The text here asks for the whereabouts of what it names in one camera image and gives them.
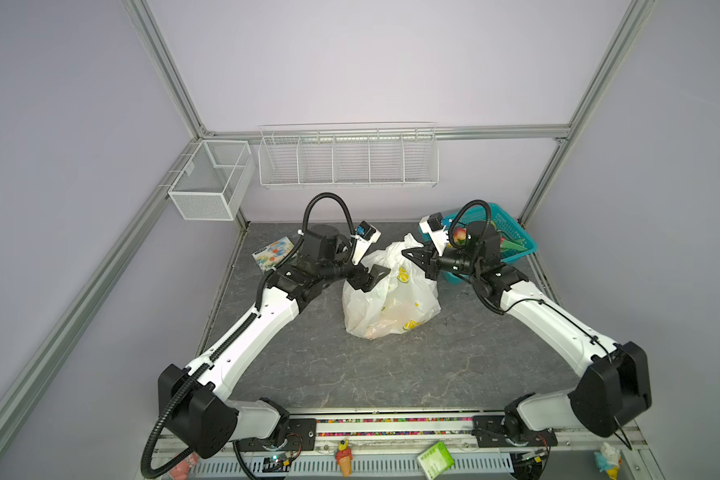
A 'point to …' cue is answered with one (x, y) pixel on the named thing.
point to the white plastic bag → (402, 301)
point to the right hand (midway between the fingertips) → (403, 253)
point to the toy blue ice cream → (608, 460)
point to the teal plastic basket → (515, 242)
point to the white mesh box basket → (213, 180)
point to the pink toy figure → (181, 471)
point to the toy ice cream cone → (344, 457)
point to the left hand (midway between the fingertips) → (378, 263)
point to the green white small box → (435, 461)
